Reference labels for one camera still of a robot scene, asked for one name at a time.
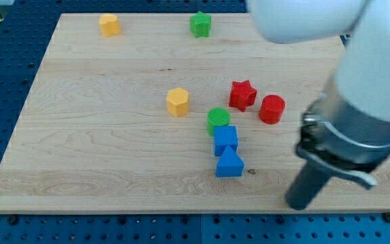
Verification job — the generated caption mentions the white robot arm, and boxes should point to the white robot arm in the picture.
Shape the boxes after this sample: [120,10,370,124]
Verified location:
[246,1,390,190]

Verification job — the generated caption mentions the wooden board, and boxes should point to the wooden board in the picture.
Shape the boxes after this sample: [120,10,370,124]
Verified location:
[0,12,390,215]

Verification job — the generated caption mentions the blue triangle block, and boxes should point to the blue triangle block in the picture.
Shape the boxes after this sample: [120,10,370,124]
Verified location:
[215,146,244,178]

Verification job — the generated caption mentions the green cylinder block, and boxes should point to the green cylinder block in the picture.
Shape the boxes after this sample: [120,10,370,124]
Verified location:
[207,107,231,136]

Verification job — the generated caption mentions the yellow hexagon block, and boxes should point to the yellow hexagon block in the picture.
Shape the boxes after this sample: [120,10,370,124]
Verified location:
[167,87,190,117]

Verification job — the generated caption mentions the blue cube block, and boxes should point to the blue cube block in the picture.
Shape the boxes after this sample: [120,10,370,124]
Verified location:
[214,125,238,157]

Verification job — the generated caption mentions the red star block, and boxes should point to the red star block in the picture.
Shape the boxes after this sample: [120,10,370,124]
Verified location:
[228,80,257,112]

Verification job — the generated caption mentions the red cylinder block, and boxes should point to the red cylinder block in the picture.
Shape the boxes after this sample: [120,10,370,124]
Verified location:
[259,95,286,125]

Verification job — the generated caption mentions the green star block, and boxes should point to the green star block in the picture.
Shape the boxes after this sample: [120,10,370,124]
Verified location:
[190,12,212,38]

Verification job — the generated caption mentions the yellow heart block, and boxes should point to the yellow heart block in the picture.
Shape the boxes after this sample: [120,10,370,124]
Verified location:
[98,14,121,37]

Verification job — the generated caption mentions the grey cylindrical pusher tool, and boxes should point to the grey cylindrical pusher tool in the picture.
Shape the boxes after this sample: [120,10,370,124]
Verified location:
[285,161,330,210]

